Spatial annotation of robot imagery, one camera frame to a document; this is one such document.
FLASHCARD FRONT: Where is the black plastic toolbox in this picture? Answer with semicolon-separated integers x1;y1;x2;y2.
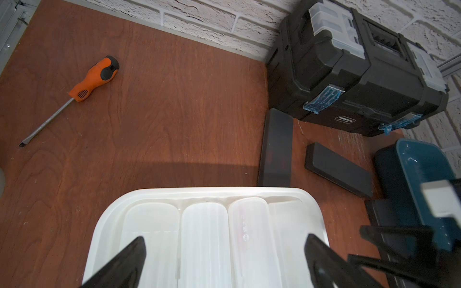
266;1;449;137

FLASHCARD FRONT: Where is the long black pencil case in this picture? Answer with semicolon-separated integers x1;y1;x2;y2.
258;108;294;187

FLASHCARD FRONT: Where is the ribbed translucent pencil case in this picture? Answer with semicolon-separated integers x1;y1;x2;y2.
120;203;180;288
178;202;232;288

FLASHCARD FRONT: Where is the white plastic storage box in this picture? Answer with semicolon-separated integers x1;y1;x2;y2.
84;187;328;288

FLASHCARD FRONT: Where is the smooth translucent pencil case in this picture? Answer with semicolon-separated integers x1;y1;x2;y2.
228;198;282;288

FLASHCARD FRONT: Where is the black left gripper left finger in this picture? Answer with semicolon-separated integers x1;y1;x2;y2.
80;236;146;288

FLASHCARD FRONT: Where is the teal plastic storage tray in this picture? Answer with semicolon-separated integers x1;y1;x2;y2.
373;139;461;251

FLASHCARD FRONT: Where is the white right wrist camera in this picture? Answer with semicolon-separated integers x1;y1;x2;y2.
421;178;461;226

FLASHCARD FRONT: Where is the orange handled screwdriver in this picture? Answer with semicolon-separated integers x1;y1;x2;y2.
19;55;120;147

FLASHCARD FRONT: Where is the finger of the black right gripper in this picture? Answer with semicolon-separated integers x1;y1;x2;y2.
348;226;461;288

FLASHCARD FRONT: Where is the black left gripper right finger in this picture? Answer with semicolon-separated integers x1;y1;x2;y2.
304;234;382;288

